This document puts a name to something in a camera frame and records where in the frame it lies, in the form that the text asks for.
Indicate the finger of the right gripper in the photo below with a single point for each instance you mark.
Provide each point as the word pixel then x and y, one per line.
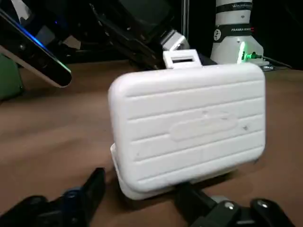
pixel 175 41
pixel 132 46

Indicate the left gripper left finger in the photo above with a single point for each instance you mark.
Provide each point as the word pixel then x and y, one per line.
pixel 71 208

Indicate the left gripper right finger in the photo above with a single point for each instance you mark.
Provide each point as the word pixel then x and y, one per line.
pixel 225 215

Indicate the small white medicine box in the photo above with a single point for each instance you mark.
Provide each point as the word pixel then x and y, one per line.
pixel 189 118

